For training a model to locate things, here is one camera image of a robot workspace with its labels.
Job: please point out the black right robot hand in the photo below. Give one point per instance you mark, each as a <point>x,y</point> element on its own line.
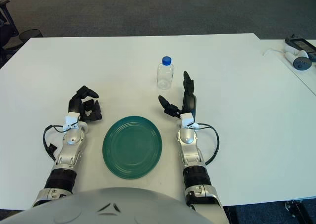
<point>189,104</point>

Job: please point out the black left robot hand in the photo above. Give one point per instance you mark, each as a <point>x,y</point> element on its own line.
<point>75,105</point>

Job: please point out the clear bottle blue cap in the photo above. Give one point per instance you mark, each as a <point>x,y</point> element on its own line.
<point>164,75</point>

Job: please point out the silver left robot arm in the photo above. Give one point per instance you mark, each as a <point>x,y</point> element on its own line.
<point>70,140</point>

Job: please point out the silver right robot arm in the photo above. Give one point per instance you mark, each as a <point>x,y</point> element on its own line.
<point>186,137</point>

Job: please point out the green ridged plate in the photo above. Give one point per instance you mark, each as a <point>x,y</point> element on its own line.
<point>132,147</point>

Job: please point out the black mesh wastebasket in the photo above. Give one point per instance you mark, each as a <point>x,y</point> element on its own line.
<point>30,34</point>

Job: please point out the black office chair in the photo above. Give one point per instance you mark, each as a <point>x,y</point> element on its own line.
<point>5,36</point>

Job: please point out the silver robot torso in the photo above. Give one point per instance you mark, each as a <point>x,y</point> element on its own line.
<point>111,209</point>

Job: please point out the black table leg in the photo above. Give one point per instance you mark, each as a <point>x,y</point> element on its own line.
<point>230,214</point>

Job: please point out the white grey handheld controller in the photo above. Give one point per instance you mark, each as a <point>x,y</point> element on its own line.
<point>301,63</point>

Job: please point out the dark handheld screen device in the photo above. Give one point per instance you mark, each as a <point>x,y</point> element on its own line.
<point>302,44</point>

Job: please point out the black table base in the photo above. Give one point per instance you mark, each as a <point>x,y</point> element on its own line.
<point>298,209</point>

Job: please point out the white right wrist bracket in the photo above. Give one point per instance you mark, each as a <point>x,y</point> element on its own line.
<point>186,117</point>

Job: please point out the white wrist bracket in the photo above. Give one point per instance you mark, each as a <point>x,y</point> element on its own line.
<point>186,117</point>
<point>71,119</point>

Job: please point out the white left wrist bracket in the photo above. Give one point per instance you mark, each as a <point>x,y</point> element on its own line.
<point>71,119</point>

